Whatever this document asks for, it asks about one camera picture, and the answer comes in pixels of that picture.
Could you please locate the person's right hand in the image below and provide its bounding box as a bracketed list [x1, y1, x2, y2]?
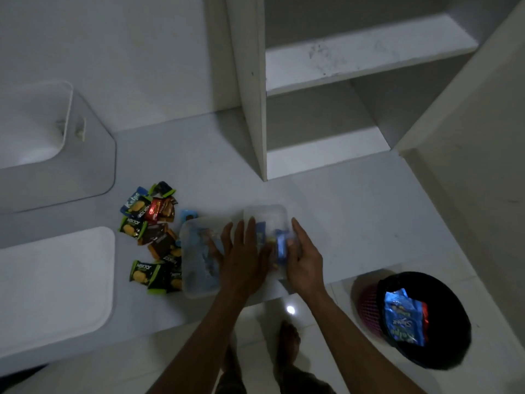
[285, 218, 325, 300]

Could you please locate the person's left hand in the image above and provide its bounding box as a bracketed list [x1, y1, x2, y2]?
[206, 217, 274, 299]

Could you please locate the small clear plastic container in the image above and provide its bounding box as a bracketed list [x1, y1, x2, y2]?
[244, 204, 303, 280]

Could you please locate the person's right forearm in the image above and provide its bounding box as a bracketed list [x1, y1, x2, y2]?
[304, 290, 427, 394]

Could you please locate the person's left forearm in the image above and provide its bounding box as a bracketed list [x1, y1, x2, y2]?
[145, 288, 252, 394]

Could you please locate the blue snack packet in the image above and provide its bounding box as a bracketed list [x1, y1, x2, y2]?
[275, 230, 293, 268]

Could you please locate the pile of assorted snack packets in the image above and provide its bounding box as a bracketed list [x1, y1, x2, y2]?
[119, 181, 200, 295]

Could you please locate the pink plastic waste basket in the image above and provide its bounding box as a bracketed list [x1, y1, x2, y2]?
[356, 282, 387, 338]

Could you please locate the crumpled blue snack wrapper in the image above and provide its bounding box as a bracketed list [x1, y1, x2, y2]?
[383, 288, 430, 347]

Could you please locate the black bin liner bag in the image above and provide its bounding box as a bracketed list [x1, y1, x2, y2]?
[376, 271, 473, 370]

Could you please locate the white plastic bin lid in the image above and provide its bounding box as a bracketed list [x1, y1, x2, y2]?
[0, 226, 116, 360]

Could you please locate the white plastic storage bin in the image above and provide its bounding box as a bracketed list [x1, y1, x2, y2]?
[0, 79, 118, 214]

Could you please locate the white shelf unit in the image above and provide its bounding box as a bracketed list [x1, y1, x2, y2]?
[224, 0, 525, 182]

